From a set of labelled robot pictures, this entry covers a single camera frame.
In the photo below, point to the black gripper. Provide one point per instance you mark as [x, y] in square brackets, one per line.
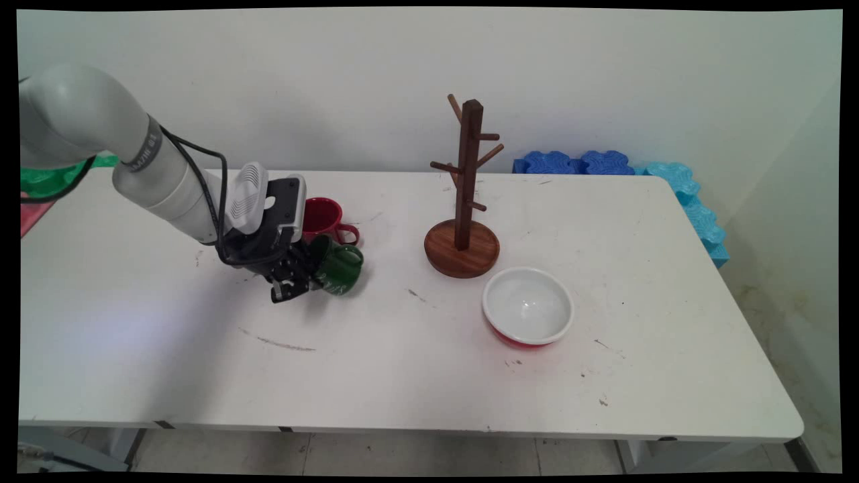
[268, 258]

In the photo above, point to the green enamel mug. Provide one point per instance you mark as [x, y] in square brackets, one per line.
[342, 268]

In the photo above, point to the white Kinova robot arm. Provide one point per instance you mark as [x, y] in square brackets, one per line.
[74, 114]

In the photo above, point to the red enamel mug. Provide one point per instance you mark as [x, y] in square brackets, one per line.
[322, 218]

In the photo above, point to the brown wooden mug tree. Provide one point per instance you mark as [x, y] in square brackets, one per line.
[470, 154]

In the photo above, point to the white bowl red outside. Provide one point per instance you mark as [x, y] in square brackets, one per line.
[527, 308]

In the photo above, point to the dark blue foam mat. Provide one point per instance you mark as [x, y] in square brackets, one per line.
[547, 163]
[607, 163]

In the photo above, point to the red foam mat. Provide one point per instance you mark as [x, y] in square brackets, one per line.
[32, 215]

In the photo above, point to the light blue foam mat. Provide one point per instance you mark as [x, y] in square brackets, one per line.
[698, 215]

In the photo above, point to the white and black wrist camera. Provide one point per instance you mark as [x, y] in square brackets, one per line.
[248, 194]

